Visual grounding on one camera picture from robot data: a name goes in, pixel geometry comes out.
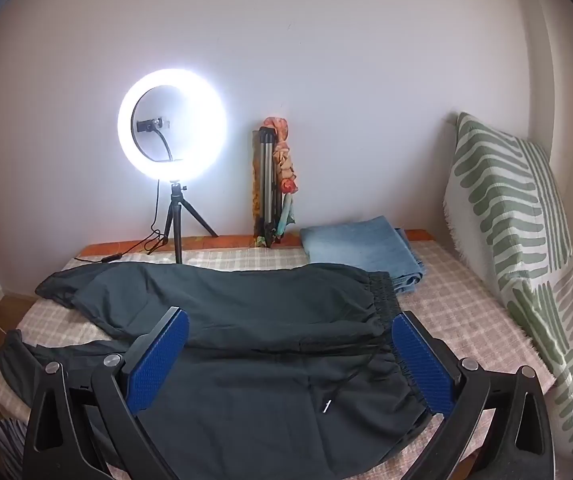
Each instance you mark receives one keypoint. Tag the folded tripod with colourful cloth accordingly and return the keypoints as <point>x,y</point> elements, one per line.
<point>286,160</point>

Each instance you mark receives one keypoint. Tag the black phone holder clamp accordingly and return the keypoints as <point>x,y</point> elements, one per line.
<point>149,124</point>

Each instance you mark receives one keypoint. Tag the folded blue denim cloth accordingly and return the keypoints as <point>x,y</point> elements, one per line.
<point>356,245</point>

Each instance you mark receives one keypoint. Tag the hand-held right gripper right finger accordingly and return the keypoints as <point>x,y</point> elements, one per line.
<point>424,360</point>

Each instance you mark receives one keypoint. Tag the dark grey pants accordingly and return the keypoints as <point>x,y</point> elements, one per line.
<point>246,300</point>

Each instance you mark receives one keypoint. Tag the folded silver tripod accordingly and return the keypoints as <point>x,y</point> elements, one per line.
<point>269,180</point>

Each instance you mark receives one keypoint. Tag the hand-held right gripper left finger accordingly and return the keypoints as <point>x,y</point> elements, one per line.
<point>156,360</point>

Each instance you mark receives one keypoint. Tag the green striped pillow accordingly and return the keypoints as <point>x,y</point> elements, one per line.
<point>506,200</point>
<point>571,340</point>

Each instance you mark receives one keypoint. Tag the plaid bed sheet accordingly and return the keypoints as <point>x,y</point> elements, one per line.
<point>466,310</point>

